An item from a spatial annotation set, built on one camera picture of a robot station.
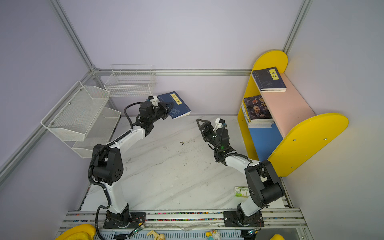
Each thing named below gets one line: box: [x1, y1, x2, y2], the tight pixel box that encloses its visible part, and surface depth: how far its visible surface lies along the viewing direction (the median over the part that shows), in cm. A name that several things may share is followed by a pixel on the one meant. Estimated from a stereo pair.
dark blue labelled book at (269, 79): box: [251, 66, 287, 91], surface depth 82 cm
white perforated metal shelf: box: [40, 80, 111, 142], surface depth 76 cm
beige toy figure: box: [147, 230, 166, 240], surface depth 70 cm
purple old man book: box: [244, 95, 274, 123], surface depth 95 cm
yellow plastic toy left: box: [55, 224, 96, 240], surface depth 69 cm
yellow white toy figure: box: [205, 229, 221, 240], surface depth 69 cm
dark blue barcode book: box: [157, 91, 192, 120], surface depth 90 cm
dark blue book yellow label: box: [260, 89, 287, 93], surface depth 78 cm
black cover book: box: [249, 118, 274, 124], surface depth 92 cm
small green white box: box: [234, 186, 250, 198], surface depth 80 cm
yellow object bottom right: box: [269, 234, 286, 240], surface depth 68 cm
